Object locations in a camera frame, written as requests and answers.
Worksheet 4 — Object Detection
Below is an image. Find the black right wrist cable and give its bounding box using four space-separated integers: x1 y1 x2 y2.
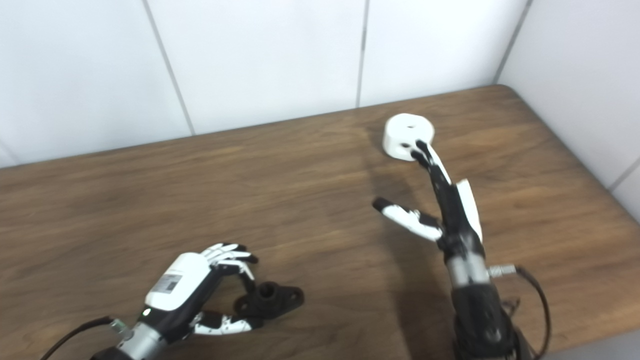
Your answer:
487 264 552 360

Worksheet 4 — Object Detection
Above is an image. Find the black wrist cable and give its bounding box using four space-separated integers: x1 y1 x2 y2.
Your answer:
40 316 126 360
487 264 552 360

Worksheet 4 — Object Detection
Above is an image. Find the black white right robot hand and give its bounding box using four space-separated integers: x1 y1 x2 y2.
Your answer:
372 140 485 258

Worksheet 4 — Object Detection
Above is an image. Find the black flanged holder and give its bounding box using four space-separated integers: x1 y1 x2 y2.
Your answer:
234 281 305 321

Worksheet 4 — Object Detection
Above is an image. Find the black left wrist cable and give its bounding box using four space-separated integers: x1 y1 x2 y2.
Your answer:
40 316 126 360

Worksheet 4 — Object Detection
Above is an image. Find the round white plastic piece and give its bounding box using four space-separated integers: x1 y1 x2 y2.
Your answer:
382 113 435 162

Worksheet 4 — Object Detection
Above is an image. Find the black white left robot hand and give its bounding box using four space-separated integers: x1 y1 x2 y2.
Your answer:
145 243 264 346

